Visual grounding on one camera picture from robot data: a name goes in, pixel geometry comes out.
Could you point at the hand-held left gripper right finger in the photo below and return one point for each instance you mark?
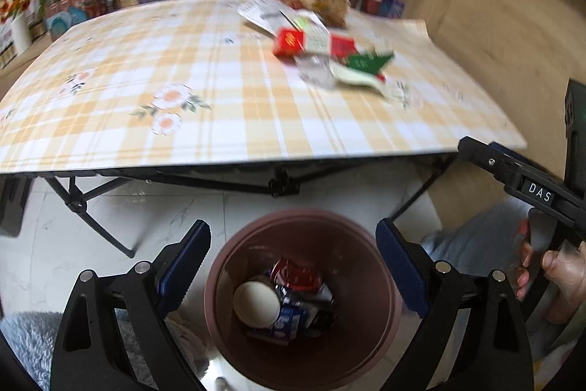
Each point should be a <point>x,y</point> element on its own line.
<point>405,267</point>

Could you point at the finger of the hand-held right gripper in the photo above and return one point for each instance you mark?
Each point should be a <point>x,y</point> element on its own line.
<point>499,164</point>

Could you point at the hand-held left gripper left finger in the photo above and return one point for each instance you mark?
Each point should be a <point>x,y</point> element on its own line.
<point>183,267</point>

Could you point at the black small box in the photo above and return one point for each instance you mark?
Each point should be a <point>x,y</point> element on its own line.
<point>320,315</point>

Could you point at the brown plastic bin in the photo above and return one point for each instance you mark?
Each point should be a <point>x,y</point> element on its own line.
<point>348,354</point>

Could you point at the red wrapper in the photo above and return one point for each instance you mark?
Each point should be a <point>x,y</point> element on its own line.
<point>295,274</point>

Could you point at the blue cardboard box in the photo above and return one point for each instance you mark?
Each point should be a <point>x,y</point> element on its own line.
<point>288,324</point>

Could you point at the green and white wrapper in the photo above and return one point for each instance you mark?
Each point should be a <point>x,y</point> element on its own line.
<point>352,76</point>

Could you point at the clear plastic packaging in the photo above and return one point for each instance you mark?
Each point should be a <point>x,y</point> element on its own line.
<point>316,72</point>

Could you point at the tan red wrapping paper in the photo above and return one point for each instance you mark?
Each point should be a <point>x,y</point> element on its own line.
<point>332,8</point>

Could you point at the red white carton box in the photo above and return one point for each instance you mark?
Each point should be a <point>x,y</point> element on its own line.
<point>290,42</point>

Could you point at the white paper sheet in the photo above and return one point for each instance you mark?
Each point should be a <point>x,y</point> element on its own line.
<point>261,11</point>

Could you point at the person's right forearm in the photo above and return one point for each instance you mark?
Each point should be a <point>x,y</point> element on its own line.
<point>567,349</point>

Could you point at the person's right hand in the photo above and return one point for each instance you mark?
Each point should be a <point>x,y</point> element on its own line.
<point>567,281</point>

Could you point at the person's leg in jeans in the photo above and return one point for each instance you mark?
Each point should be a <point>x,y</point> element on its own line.
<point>476,235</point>

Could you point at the yellow plaid tablecloth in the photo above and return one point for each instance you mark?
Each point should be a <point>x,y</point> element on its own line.
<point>229,98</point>

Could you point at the small blue box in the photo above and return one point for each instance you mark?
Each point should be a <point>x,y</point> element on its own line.
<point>393,7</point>

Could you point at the red cup white lid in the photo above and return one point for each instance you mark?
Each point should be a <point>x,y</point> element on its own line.
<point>372,2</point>

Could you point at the wooden sideboard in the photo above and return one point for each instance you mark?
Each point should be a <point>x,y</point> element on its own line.
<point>18,61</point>

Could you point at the copper teal box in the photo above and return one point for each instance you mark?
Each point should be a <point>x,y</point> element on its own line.
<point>75,13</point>

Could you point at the black folding table frame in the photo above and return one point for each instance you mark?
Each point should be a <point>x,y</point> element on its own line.
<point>284,185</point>

